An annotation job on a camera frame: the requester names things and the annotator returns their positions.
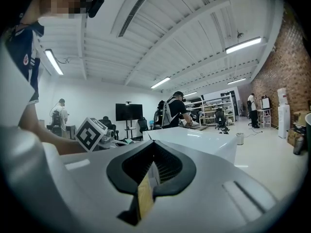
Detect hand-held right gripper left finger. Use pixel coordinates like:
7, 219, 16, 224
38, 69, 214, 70
42, 140, 156, 231

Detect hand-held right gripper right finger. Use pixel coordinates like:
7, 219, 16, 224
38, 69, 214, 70
151, 140, 280, 231

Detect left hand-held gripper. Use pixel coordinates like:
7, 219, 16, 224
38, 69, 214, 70
75, 116, 118, 153

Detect person's left forearm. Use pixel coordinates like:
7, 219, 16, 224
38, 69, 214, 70
18, 102, 85, 155

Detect white microwave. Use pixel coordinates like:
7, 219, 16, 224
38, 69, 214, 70
148, 127, 238, 166

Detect black office chair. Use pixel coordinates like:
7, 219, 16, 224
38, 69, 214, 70
137, 117, 149, 141
214, 108, 230, 134
98, 116, 120, 141

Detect black television stand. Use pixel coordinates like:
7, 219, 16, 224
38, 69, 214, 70
124, 120, 137, 141

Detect black television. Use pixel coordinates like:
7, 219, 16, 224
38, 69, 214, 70
115, 103, 144, 122

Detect grey backpack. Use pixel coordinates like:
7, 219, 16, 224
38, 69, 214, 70
154, 100, 171, 127

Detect white shelf rack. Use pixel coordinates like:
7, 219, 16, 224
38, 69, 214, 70
187, 92, 237, 126

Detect ceiling tube light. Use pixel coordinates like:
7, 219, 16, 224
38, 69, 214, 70
225, 36, 263, 55
150, 76, 172, 90
226, 77, 247, 85
43, 49, 65, 76

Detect small white table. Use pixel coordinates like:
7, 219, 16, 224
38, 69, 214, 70
257, 108, 273, 129

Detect person's dark shirt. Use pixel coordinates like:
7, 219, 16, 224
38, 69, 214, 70
4, 20, 46, 104

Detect white water dispenser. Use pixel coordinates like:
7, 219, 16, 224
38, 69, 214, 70
276, 87, 291, 139

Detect cardboard box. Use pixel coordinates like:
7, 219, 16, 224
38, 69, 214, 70
287, 110, 307, 146

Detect black head-worn camera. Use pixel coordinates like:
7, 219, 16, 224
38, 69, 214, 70
86, 0, 105, 18

